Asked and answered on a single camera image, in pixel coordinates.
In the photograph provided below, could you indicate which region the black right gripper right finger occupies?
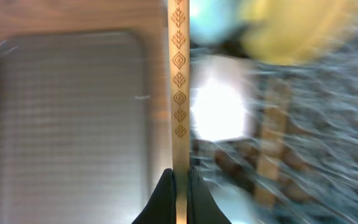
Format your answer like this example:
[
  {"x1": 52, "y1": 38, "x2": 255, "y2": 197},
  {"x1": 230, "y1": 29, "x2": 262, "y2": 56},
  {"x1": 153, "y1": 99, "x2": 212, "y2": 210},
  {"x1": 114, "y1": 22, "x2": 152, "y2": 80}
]
[{"x1": 187, "y1": 167, "x2": 231, "y2": 224}]

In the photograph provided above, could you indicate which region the white green cup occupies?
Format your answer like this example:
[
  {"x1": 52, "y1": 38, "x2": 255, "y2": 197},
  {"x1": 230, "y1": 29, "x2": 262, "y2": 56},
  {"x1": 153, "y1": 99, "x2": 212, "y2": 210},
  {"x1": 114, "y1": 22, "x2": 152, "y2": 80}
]
[{"x1": 208, "y1": 183, "x2": 260, "y2": 224}]

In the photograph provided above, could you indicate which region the grey dishwasher rack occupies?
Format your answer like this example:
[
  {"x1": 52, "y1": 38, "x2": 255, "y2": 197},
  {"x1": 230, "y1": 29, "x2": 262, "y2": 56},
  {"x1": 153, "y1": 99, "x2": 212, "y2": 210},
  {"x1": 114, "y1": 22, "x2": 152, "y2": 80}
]
[{"x1": 191, "y1": 35, "x2": 358, "y2": 223}]

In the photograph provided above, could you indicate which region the light blue rice bowl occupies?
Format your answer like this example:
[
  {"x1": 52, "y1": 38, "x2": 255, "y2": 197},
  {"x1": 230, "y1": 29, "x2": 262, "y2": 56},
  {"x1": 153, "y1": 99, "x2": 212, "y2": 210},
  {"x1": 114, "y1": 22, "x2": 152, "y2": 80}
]
[{"x1": 190, "y1": 0, "x2": 243, "y2": 45}]

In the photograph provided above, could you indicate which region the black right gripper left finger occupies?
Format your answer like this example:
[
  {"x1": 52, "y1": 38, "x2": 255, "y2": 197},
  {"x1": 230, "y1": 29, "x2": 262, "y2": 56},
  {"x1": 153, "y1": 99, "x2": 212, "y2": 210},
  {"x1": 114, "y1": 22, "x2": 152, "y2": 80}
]
[{"x1": 132, "y1": 168, "x2": 176, "y2": 224}]

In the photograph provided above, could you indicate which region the dark brown serving tray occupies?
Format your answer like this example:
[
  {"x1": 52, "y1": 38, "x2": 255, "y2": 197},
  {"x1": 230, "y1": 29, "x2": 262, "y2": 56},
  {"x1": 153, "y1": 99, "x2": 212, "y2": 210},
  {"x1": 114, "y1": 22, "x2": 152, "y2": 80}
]
[{"x1": 0, "y1": 30, "x2": 150, "y2": 223}]

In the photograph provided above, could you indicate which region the yellow plate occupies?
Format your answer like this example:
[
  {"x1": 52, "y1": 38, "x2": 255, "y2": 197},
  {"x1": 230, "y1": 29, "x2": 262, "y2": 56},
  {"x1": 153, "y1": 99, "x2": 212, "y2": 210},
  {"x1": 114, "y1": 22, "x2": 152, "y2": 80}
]
[{"x1": 237, "y1": 0, "x2": 358, "y2": 65}]

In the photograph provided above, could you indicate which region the wooden chopstick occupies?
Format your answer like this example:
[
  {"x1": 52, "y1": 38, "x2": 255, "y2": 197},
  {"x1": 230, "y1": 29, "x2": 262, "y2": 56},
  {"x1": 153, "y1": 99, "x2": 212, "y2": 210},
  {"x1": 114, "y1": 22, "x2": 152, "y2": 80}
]
[
  {"x1": 167, "y1": 0, "x2": 190, "y2": 224},
  {"x1": 253, "y1": 77, "x2": 291, "y2": 209}
]

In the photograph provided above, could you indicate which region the white pink bowl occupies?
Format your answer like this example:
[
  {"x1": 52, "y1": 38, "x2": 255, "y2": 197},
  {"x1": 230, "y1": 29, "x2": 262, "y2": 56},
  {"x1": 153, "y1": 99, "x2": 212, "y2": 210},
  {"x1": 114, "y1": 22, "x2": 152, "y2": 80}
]
[{"x1": 190, "y1": 55, "x2": 256, "y2": 142}]

